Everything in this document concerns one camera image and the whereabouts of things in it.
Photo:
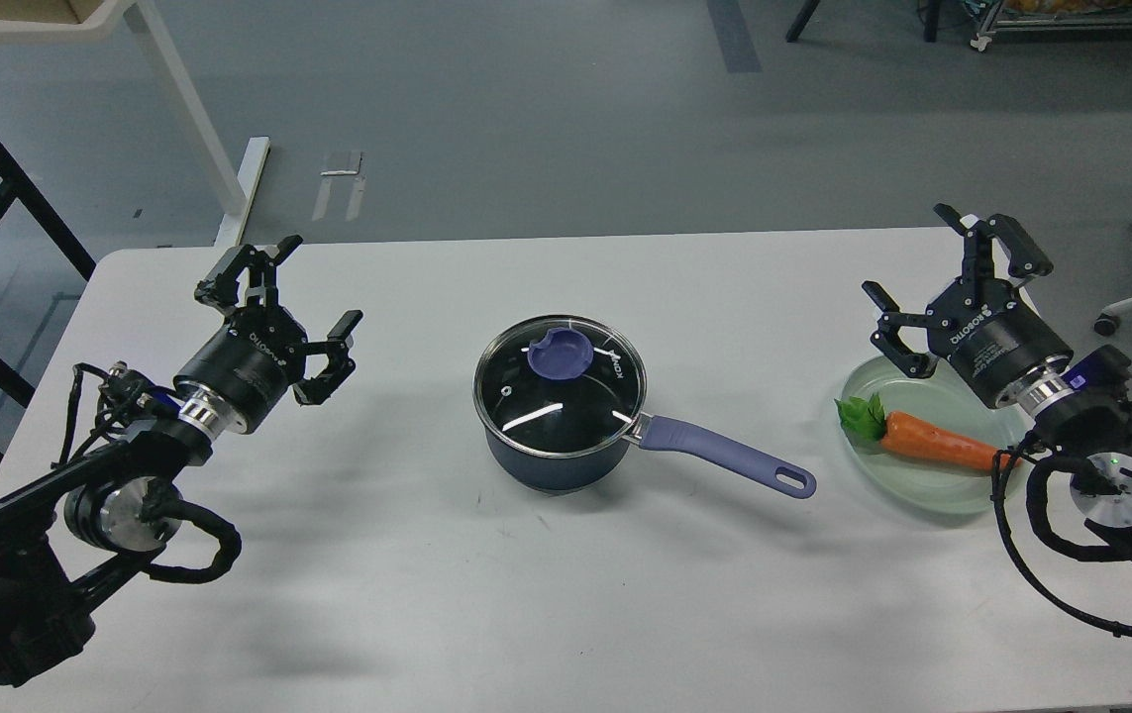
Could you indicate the black stand legs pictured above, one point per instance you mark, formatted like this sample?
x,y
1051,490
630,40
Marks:
x,y
920,21

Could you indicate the white desk frame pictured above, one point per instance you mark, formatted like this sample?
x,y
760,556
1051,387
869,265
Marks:
x,y
82,22

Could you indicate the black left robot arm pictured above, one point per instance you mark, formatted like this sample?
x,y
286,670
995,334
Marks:
x,y
109,509

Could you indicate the orange toy carrot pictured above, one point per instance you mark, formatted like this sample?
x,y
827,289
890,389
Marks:
x,y
906,435

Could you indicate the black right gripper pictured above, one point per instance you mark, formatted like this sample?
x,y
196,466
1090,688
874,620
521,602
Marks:
x,y
1001,342

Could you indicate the metal wheeled cart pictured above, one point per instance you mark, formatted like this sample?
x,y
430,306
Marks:
x,y
993,20

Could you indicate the translucent green plate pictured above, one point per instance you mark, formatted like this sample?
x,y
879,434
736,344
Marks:
x,y
945,401

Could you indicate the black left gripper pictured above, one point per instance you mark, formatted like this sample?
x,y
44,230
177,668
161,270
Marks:
x,y
251,361

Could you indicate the glass lid purple knob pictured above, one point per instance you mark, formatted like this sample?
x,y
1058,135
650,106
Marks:
x,y
559,386

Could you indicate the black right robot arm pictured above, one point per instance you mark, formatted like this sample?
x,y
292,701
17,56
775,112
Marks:
x,y
1079,490

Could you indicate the dark blue saucepan purple handle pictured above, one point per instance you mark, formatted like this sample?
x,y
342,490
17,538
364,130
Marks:
x,y
570,472

